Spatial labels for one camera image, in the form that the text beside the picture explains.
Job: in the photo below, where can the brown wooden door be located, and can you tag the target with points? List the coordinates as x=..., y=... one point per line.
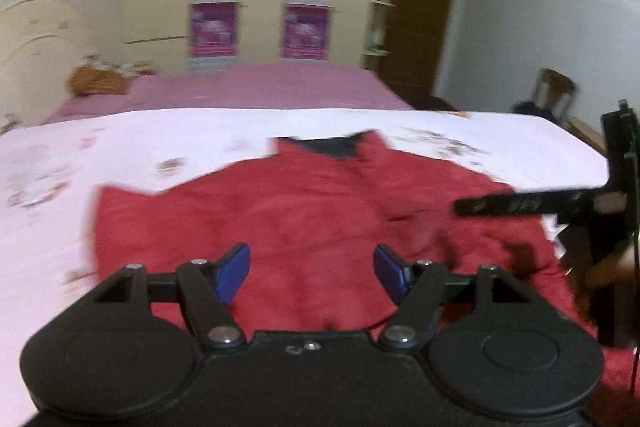
x=420, y=17

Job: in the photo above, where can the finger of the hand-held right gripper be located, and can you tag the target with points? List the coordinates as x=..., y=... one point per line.
x=505, y=206

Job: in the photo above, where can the cream bed headboard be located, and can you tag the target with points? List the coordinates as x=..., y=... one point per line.
x=37, y=57

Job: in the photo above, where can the red quilted jacket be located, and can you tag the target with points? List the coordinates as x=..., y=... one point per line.
x=320, y=227

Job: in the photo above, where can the wooden bed frame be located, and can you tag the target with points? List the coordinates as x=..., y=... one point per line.
x=590, y=134

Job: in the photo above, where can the wooden chair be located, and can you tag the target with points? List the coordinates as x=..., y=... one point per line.
x=550, y=94

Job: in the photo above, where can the pink floral blanket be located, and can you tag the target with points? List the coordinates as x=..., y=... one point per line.
x=75, y=187

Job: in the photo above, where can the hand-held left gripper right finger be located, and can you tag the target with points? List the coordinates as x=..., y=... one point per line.
x=389, y=271

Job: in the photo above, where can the pink bed sheet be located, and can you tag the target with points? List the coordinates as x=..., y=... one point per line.
x=250, y=89

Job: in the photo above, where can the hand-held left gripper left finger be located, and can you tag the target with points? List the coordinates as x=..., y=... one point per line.
x=236, y=271

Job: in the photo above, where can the purple wall poster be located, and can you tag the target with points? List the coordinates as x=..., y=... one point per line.
x=213, y=29
x=306, y=32

